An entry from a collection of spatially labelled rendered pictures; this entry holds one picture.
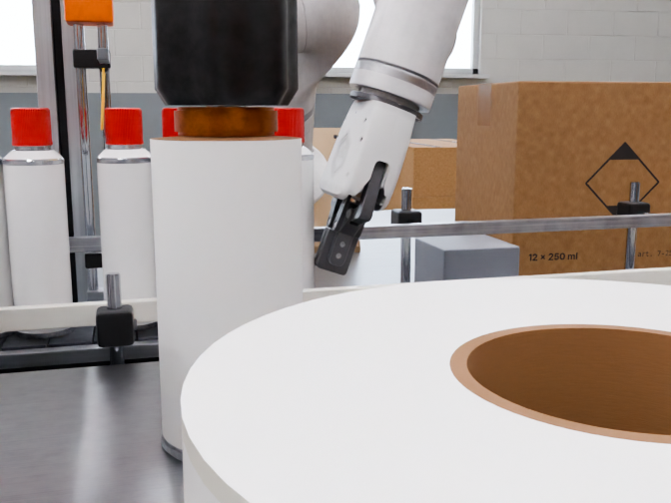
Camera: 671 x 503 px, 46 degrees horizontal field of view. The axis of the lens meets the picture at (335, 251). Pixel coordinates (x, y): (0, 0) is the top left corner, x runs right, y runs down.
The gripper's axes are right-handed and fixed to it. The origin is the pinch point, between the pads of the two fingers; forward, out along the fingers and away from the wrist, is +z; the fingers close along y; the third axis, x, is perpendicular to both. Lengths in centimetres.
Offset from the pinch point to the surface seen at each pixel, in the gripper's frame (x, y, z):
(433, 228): 10.7, -3.4, -5.4
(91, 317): -20.7, 4.5, 11.8
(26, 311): -25.9, 4.5, 12.8
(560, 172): 32.3, -19.3, -17.8
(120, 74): -33, -539, -30
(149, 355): -14.9, 5.4, 13.5
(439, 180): 133, -295, -25
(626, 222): 33.2, -3.4, -13.3
